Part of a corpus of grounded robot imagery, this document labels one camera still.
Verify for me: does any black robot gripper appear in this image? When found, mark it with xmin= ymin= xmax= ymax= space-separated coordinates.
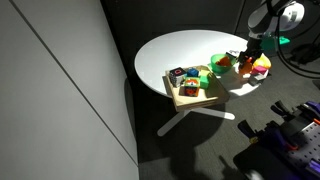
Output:
xmin=237 ymin=35 xmax=265 ymax=67

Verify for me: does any pink toy cube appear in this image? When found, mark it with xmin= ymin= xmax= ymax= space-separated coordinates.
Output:
xmin=251 ymin=65 xmax=269 ymax=76

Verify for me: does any yellow toy banana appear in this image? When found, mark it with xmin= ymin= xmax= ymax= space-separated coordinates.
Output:
xmin=255 ymin=53 xmax=272 ymax=70

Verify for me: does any grey toy cube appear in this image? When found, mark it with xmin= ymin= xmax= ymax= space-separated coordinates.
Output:
xmin=248 ymin=72 xmax=268 ymax=87

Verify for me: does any orange toy block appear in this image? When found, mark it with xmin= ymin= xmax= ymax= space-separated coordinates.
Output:
xmin=215 ymin=55 xmax=233 ymax=67

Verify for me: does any green plastic bowl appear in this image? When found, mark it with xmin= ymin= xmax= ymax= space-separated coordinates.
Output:
xmin=210 ymin=53 xmax=236 ymax=75

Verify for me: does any light yellow-green toy cube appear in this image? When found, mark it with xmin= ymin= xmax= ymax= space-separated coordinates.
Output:
xmin=199 ymin=69 xmax=212 ymax=78

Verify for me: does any green toy cube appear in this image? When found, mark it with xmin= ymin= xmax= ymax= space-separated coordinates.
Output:
xmin=199 ymin=75 xmax=211 ymax=90

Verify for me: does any blue toy cube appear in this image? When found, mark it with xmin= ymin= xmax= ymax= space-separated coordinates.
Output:
xmin=186 ymin=67 xmax=200 ymax=78

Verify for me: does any black white patterned cube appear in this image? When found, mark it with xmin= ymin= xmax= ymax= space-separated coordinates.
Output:
xmin=225 ymin=49 xmax=242 ymax=60

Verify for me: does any wooden tray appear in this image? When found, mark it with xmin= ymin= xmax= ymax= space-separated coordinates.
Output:
xmin=162 ymin=64 xmax=231 ymax=113

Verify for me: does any black bag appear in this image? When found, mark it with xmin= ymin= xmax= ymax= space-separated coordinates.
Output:
xmin=288 ymin=43 xmax=320 ymax=68

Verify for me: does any black clamp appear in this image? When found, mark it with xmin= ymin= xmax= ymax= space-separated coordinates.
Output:
xmin=270 ymin=99 xmax=298 ymax=122
xmin=237 ymin=119 xmax=260 ymax=142

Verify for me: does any colourful orange picture cube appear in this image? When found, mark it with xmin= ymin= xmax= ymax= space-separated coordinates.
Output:
xmin=183 ymin=77 xmax=201 ymax=98

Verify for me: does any white table base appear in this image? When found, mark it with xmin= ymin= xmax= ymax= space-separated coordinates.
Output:
xmin=156 ymin=106 xmax=236 ymax=138

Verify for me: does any black white cube red symbol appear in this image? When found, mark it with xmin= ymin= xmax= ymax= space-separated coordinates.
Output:
xmin=168 ymin=66 xmax=188 ymax=88

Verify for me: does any purple clamp orange tip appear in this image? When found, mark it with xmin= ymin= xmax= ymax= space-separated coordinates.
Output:
xmin=263 ymin=121 xmax=300 ymax=151

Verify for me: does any dark perforated metal plate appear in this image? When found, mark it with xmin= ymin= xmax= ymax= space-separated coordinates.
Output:
xmin=283 ymin=121 xmax=320 ymax=180

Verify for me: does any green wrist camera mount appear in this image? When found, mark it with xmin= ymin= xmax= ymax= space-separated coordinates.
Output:
xmin=260 ymin=34 xmax=291 ymax=53

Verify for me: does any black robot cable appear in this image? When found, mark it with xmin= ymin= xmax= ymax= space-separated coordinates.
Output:
xmin=265 ymin=0 xmax=320 ymax=80

